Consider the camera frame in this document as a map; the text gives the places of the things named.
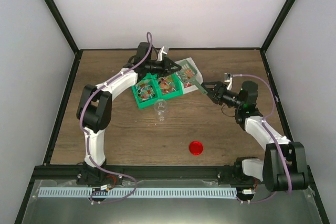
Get green double candy bin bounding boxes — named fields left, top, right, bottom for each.
left=131, top=74, right=183, bottom=109

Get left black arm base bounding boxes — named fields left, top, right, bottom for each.
left=77, top=162, right=123, bottom=187

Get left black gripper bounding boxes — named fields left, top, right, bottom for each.
left=145, top=57, right=181, bottom=77

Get black aluminium front beam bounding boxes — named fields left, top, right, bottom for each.
left=34, top=165, right=310, bottom=182

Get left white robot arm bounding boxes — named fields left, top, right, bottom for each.
left=76, top=42, right=182, bottom=184

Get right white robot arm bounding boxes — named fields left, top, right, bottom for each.
left=202, top=81, right=309, bottom=192

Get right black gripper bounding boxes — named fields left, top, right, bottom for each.
left=202, top=81, right=243, bottom=109

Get light blue slotted rail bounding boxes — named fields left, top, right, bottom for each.
left=37, top=187, right=237, bottom=199

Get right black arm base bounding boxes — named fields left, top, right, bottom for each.
left=216, top=157, right=264, bottom=186

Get red jar lid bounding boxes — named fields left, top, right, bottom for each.
left=188, top=141, right=204, bottom=155

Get green plastic scoop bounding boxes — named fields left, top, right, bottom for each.
left=176, top=59, right=211, bottom=96

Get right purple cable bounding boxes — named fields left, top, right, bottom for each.
left=230, top=73, right=293, bottom=205

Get clear plastic jar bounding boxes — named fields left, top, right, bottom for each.
left=153, top=99, right=168, bottom=122

